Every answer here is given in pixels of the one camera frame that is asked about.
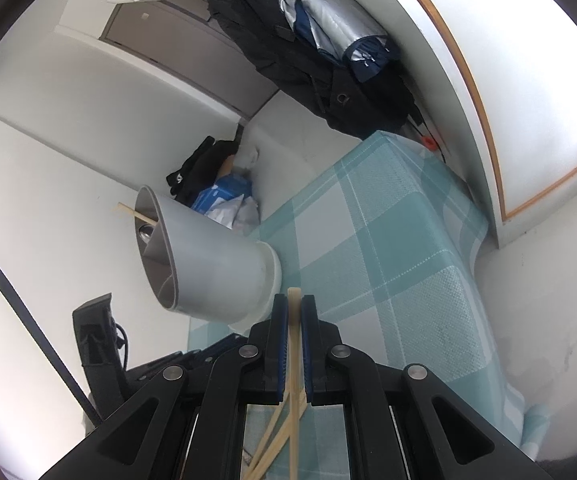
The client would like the wooden chopstick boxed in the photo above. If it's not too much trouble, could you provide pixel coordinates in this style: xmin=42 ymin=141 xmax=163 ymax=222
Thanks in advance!
xmin=287 ymin=287 xmax=301 ymax=480
xmin=250 ymin=391 xmax=310 ymax=480
xmin=116 ymin=202 xmax=158 ymax=226
xmin=244 ymin=393 xmax=290 ymax=479

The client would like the metal spoon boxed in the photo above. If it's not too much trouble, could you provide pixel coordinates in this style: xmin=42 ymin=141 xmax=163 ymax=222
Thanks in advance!
xmin=138 ymin=224 xmax=154 ymax=244

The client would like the white utensil holder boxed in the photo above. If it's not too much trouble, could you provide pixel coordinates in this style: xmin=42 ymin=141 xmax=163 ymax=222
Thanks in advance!
xmin=134 ymin=186 xmax=282 ymax=333

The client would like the blue cardboard box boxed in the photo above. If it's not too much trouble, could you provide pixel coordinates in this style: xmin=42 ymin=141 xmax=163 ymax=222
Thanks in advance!
xmin=191 ymin=174 xmax=253 ymax=214

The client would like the black clothes pile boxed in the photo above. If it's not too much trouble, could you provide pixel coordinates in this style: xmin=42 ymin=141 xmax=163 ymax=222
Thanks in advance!
xmin=166 ymin=136 xmax=240 ymax=207

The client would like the orange object on floor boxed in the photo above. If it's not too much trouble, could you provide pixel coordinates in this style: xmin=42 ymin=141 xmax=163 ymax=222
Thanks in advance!
xmin=421 ymin=136 xmax=439 ymax=152

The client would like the silver folded umbrella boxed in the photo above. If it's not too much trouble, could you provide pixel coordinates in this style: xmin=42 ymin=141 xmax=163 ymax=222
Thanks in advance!
xmin=278 ymin=0 xmax=400 ymax=82

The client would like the grey door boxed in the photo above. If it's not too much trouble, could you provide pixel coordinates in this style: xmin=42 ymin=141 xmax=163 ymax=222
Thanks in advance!
xmin=102 ymin=0 xmax=278 ymax=119

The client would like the black jacket hanging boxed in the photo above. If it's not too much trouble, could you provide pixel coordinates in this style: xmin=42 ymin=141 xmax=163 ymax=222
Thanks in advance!
xmin=207 ymin=0 xmax=417 ymax=140

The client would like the black cable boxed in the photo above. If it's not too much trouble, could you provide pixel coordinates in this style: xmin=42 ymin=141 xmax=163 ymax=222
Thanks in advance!
xmin=0 ymin=233 xmax=100 ymax=426

